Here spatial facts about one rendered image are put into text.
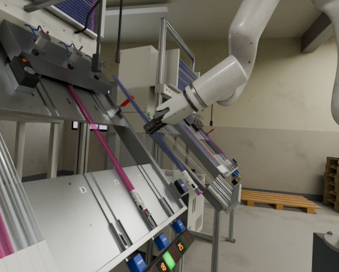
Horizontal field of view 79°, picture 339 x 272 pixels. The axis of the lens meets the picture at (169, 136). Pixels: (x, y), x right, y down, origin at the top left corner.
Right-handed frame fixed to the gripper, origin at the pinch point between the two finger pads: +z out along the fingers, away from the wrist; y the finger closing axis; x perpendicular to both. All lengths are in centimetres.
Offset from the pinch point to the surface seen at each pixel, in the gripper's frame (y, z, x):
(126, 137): -8.0, 15.4, -5.4
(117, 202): 17.7, 8.8, 17.5
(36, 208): 35.5, 9.5, 13.5
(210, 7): -255, -68, -206
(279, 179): -391, -15, 88
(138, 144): -8.0, 11.7, -0.1
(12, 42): 28.0, 12.1, -30.1
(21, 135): -7, 72, -40
